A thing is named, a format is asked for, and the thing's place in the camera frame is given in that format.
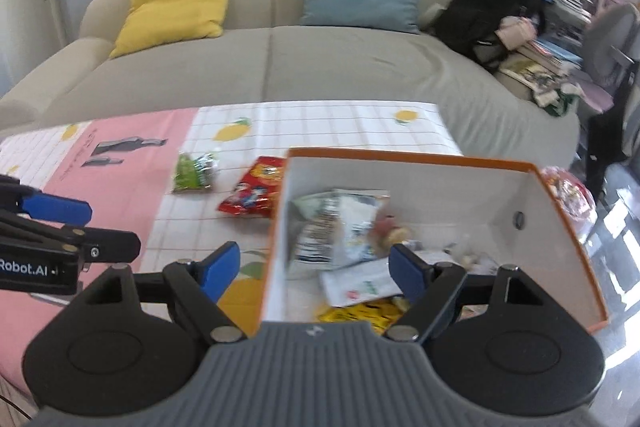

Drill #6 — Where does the yellow snack packet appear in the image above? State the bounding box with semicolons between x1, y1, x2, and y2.
317;298;409;324

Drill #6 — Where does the silver white snack packet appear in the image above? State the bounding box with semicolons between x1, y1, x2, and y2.
290;188;392;271

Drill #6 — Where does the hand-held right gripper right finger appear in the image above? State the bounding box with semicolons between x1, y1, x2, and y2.
382;243;550;342

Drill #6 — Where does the pink pouch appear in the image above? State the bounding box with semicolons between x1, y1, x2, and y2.
497;15;539;51

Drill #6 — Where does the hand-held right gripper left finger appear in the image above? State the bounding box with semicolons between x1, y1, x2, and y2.
75;241;247;342

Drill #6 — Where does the white snack packet green print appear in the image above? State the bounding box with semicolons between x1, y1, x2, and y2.
319;258;404;309

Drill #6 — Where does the pink and white printed tablecloth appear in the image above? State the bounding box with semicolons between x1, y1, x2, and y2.
0;101;464;402

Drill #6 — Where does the yellow cushion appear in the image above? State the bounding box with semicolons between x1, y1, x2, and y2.
108;0;235;60

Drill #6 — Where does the black cable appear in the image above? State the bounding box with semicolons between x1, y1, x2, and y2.
0;393;32;419

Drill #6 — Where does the clear cookie packet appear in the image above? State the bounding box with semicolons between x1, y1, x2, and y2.
370;211;417;254

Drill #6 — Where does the grey office chair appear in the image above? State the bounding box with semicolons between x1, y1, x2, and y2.
574;1;640;204

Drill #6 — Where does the red snack packet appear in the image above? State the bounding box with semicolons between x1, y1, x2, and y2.
217;155;287;221

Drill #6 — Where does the orange-rimmed white box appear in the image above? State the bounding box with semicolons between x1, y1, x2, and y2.
256;147;614;339

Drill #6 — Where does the beige sofa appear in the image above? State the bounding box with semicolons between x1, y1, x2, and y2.
0;0;582;168

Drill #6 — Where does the red patterned plastic bag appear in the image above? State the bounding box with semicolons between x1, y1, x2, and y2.
542;165;599;244

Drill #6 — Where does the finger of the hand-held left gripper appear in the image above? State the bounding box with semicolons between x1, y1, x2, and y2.
0;174;94;228
0;208;142;264

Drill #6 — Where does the black backpack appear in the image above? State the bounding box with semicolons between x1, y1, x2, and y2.
429;0;544;70

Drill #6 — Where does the small clear candy packet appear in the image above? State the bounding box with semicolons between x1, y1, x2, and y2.
444;234;482;269

